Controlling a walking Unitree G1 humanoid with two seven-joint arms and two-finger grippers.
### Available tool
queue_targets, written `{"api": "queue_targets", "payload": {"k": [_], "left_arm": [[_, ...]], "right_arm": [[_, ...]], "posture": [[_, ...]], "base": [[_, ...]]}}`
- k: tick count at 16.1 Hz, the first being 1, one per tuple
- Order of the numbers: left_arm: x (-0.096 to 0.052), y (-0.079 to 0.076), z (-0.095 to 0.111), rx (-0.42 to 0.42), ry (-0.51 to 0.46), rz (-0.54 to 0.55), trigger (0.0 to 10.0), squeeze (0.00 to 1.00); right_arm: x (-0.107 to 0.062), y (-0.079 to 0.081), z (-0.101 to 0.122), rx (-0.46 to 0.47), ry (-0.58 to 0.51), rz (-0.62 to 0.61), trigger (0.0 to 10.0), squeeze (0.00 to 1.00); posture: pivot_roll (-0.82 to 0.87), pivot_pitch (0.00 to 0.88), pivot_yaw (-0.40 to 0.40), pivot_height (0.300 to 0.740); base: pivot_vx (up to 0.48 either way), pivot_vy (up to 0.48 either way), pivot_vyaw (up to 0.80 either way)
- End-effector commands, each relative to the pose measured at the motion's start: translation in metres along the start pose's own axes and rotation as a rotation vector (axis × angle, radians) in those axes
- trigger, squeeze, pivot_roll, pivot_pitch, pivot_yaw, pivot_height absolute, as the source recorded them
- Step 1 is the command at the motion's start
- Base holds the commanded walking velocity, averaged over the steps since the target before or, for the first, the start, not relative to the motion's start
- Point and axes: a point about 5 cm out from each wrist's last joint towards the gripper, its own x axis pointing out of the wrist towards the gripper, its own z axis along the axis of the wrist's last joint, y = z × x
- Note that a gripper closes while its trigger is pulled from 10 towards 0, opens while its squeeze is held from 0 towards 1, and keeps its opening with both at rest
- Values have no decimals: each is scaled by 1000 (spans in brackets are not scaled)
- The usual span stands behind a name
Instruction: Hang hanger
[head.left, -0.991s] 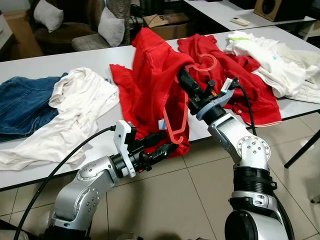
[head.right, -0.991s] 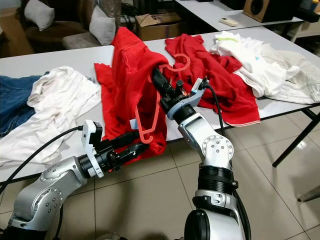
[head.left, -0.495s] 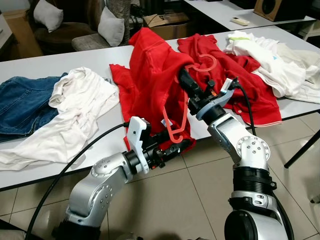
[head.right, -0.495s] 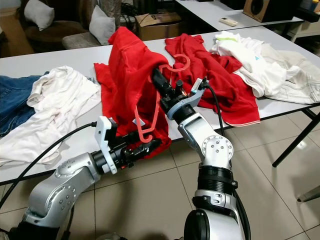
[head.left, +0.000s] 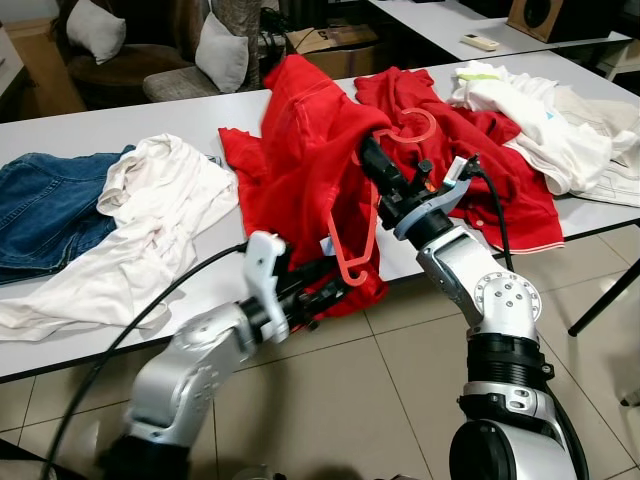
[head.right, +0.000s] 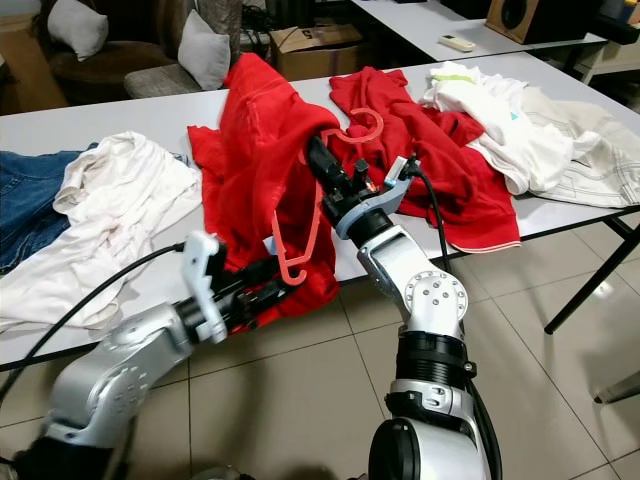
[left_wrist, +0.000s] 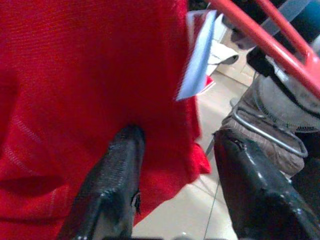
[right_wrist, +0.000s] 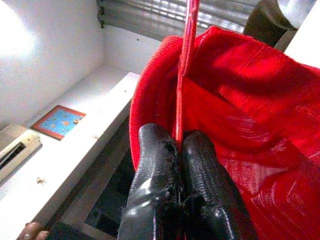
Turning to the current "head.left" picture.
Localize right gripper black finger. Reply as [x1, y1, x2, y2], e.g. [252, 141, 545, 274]
[358, 136, 399, 186]

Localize red plastic hanger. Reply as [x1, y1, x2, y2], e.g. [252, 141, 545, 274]
[328, 108, 441, 287]

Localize red sweatshirt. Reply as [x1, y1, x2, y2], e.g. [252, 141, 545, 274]
[218, 53, 396, 319]

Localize red shirt white-trimmed hem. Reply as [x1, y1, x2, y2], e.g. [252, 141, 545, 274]
[353, 66, 566, 256]

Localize flat cardboard box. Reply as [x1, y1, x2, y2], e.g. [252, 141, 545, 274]
[287, 25, 386, 76]

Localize white shirt lime collar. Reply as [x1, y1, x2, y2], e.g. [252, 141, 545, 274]
[445, 62, 611, 197]

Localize white remote control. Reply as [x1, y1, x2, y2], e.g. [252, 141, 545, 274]
[460, 33, 501, 53]

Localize cream white shirt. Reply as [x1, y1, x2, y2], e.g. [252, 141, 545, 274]
[0, 133, 241, 343]

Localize white pillow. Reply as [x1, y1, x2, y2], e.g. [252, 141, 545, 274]
[65, 0, 129, 66]
[195, 12, 251, 94]

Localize cream jacket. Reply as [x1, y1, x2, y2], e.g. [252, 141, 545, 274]
[540, 85, 640, 209]

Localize wooden black-front speaker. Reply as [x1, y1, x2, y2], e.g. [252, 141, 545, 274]
[508, 0, 591, 44]

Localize black metal table leg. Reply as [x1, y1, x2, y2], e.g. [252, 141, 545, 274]
[570, 262, 640, 337]

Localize white wooden side table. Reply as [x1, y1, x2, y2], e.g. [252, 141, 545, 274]
[600, 38, 640, 83]

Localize blue jeans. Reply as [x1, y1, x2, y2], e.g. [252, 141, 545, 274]
[0, 148, 136, 286]

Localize brown armchair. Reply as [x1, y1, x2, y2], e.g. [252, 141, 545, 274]
[55, 0, 266, 109]

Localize large cardboard box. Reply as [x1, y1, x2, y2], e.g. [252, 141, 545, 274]
[5, 18, 86, 119]

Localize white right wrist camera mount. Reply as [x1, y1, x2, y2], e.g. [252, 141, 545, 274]
[393, 155, 483, 241]

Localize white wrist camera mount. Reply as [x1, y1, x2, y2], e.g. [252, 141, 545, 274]
[393, 155, 483, 241]
[245, 232, 291, 346]

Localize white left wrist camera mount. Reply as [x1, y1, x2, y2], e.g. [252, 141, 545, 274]
[245, 232, 291, 346]

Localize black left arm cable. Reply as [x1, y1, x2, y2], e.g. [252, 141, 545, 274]
[38, 240, 251, 480]

